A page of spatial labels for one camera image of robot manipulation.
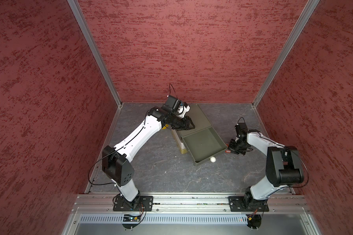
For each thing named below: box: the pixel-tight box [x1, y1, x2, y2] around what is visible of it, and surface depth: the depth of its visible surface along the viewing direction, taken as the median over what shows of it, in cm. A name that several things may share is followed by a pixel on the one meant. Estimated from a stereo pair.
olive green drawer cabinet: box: [170, 103, 228, 166], surface depth 81 cm
